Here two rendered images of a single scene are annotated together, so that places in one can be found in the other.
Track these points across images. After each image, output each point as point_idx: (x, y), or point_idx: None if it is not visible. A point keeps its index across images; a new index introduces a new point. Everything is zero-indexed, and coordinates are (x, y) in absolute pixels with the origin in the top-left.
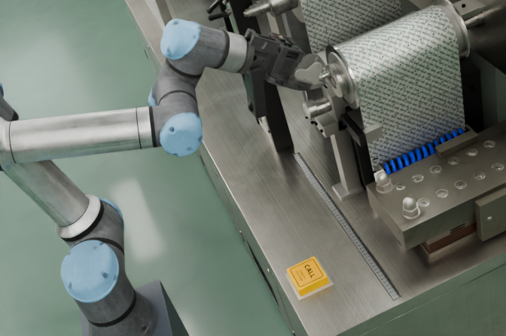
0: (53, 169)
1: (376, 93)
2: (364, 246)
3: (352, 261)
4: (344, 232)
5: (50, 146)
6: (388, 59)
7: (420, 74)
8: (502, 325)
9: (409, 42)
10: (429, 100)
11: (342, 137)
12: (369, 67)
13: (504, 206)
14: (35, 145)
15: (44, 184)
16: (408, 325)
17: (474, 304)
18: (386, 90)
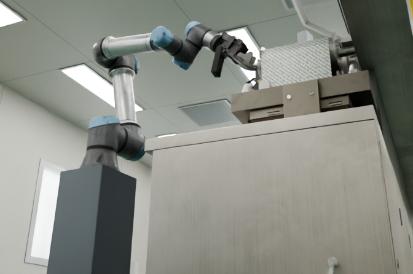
0: (129, 95)
1: (271, 63)
2: None
3: None
4: None
5: (119, 40)
6: (284, 46)
7: (302, 58)
8: (288, 211)
9: (300, 42)
10: (306, 77)
11: None
12: (272, 49)
13: (302, 91)
14: (116, 39)
15: (121, 96)
16: (206, 157)
17: (262, 164)
18: (278, 63)
